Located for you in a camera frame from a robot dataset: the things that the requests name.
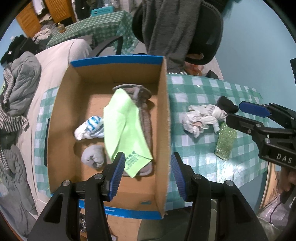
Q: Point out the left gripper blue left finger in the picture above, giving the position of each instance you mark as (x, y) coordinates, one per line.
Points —
(112, 176)

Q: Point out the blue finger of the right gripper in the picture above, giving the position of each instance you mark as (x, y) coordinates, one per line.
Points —
(254, 128)
(255, 109)

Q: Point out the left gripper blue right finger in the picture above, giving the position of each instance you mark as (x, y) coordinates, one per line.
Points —
(182, 174)

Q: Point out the black sock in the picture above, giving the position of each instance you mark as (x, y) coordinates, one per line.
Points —
(227, 105)

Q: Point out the grey sock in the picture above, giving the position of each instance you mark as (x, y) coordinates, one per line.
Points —
(93, 156)

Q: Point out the lime green cloth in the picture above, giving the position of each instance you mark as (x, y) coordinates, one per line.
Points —
(123, 133)

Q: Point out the white blue striped plastic bag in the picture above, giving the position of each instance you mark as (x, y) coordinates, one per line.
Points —
(93, 127)

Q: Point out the white printed plastic bag bundle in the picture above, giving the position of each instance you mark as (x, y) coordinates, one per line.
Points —
(200, 117)

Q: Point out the brown fleece sock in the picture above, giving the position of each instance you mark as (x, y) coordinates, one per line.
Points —
(140, 96)

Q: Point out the person's hand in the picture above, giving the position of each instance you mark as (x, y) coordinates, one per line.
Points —
(286, 180)

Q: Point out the green glitter cloth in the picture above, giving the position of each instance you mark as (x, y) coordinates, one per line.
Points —
(225, 141)

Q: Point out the green checkered tablecloth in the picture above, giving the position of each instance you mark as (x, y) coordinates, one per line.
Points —
(244, 164)

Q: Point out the blue rimmed cardboard box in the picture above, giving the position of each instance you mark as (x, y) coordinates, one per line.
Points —
(88, 111)

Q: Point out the black office chair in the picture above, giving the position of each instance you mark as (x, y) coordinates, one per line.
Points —
(206, 40)

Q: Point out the dark grey sweater on chair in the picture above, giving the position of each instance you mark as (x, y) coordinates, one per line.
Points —
(168, 28)

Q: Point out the striped grey white garment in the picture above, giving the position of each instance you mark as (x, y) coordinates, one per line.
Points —
(12, 123)

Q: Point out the beige sofa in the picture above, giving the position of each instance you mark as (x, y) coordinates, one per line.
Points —
(54, 63)

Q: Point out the grey quilted jacket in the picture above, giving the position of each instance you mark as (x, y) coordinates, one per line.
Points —
(22, 76)

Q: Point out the far green checkered table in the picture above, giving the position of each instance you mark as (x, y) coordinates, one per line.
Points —
(101, 27)

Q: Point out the amber glass jar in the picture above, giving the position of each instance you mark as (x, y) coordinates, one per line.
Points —
(61, 28)

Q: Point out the black garment on sofa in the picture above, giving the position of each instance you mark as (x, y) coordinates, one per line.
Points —
(17, 47)

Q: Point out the teal plastic basket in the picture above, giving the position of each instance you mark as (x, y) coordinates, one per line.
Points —
(102, 11)

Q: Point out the wooden cabinet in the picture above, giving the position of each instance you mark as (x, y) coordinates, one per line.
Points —
(30, 16)

